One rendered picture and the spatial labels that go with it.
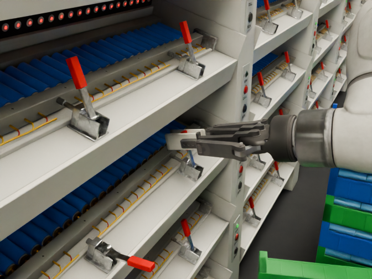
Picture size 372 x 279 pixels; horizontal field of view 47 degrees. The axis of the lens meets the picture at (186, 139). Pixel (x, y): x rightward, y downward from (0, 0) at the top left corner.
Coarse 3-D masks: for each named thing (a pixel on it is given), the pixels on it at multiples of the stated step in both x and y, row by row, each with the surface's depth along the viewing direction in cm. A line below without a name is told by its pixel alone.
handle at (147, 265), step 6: (108, 252) 57; (114, 252) 56; (114, 258) 56; (120, 258) 55; (126, 258) 55; (132, 258) 55; (138, 258) 55; (132, 264) 54; (138, 264) 54; (144, 264) 54; (150, 264) 54; (144, 270) 54; (150, 270) 53
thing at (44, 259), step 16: (192, 128) 89; (160, 160) 76; (144, 176) 72; (112, 192) 66; (128, 192) 68; (144, 192) 70; (96, 208) 62; (112, 208) 65; (128, 208) 66; (80, 224) 59; (96, 224) 62; (64, 240) 56; (32, 256) 53; (48, 256) 53; (16, 272) 50; (32, 272) 51
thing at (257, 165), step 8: (288, 104) 156; (280, 112) 141; (288, 112) 156; (296, 112) 155; (248, 160) 124; (256, 160) 122; (264, 160) 127; (272, 160) 128; (248, 168) 121; (256, 168) 121; (264, 168) 123; (248, 176) 117; (256, 176) 118; (264, 176) 127; (248, 184) 114; (256, 184) 117; (248, 192) 111
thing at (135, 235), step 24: (192, 120) 93; (216, 120) 91; (168, 168) 79; (216, 168) 85; (168, 192) 74; (192, 192) 75; (144, 216) 67; (168, 216) 68; (120, 240) 62; (144, 240) 63; (120, 264) 58
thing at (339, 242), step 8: (328, 224) 110; (320, 232) 112; (328, 232) 111; (336, 232) 110; (320, 240) 112; (328, 240) 111; (336, 240) 110; (344, 240) 109; (352, 240) 108; (360, 240) 107; (368, 240) 107; (328, 248) 112; (336, 248) 111; (344, 248) 110; (352, 248) 109; (360, 248) 108; (368, 248) 107; (360, 256) 109; (368, 256) 108
